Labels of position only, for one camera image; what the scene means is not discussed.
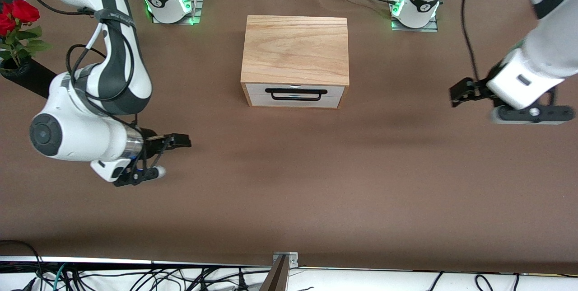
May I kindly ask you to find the small red rose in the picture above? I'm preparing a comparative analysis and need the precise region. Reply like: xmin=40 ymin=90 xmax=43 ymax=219
xmin=0 ymin=13 xmax=17 ymax=37

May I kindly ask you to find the teal cable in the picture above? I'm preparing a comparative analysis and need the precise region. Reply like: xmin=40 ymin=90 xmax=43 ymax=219
xmin=51 ymin=263 xmax=69 ymax=291

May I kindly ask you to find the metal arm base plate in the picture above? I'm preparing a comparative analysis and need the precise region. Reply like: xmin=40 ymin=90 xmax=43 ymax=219
xmin=390 ymin=14 xmax=439 ymax=33
xmin=150 ymin=0 xmax=206 ymax=26

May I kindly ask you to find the green rose leaves stem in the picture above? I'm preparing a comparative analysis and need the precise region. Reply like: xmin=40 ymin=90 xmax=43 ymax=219
xmin=0 ymin=24 xmax=53 ymax=69

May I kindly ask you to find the wooden drawer cabinet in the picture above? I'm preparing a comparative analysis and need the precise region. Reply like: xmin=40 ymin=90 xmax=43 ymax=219
xmin=240 ymin=15 xmax=350 ymax=109

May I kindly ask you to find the silver metal bracket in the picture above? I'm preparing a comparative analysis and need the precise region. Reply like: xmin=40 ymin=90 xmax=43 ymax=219
xmin=272 ymin=251 xmax=299 ymax=268

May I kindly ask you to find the large red rose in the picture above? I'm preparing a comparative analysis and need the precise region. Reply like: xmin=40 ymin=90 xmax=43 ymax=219
xmin=10 ymin=0 xmax=41 ymax=23

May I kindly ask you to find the black metal drawer handle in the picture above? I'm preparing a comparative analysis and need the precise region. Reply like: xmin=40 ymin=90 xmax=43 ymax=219
xmin=265 ymin=87 xmax=328 ymax=102

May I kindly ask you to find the brown camera post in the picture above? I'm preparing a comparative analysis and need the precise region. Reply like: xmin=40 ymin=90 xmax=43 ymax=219
xmin=259 ymin=255 xmax=290 ymax=291

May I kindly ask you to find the black ribbed tube vase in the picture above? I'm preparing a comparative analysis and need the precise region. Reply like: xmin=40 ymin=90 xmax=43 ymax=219
xmin=0 ymin=56 xmax=58 ymax=100

